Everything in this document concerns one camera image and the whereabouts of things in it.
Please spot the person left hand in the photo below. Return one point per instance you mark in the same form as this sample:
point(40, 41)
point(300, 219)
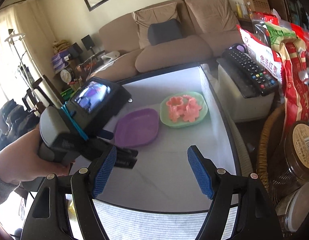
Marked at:
point(20, 161)

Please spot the brown sofa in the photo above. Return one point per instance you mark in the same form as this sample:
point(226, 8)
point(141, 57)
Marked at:
point(209, 27)

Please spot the black white storage box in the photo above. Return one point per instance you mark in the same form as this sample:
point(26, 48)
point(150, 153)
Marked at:
point(162, 179)

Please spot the dark grey cushion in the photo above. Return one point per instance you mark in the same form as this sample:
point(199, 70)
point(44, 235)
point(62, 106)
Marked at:
point(164, 32)

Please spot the pink flower cutter in plate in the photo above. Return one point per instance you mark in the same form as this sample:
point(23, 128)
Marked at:
point(191, 112)

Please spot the brown lid jar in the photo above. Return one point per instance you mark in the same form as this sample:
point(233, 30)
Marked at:
point(288, 169)

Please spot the white lid container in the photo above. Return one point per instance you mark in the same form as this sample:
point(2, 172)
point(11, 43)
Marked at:
point(293, 209)

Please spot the red snack bag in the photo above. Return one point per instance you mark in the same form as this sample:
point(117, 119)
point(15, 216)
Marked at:
point(296, 92)

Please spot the black tv remote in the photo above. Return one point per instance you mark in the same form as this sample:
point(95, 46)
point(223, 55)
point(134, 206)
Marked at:
point(255, 77)

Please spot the white red text bag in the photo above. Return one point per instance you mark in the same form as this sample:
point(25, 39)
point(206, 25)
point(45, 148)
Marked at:
point(263, 54)

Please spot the striped table cloth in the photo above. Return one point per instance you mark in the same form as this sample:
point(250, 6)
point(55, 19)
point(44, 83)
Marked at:
point(121, 223)

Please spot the white storage container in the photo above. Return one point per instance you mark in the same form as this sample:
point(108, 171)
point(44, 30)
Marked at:
point(238, 96)

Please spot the purple plastic plate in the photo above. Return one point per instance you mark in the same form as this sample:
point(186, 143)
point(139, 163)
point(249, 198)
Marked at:
point(137, 128)

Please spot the green plastic plate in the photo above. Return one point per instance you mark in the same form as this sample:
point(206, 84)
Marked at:
point(187, 97)

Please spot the wicker basket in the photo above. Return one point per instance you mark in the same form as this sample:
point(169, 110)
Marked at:
point(269, 141)

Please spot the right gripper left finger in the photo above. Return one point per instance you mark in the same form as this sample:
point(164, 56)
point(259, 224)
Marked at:
point(86, 184)

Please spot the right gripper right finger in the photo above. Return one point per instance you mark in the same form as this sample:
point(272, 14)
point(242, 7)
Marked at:
point(215, 183)

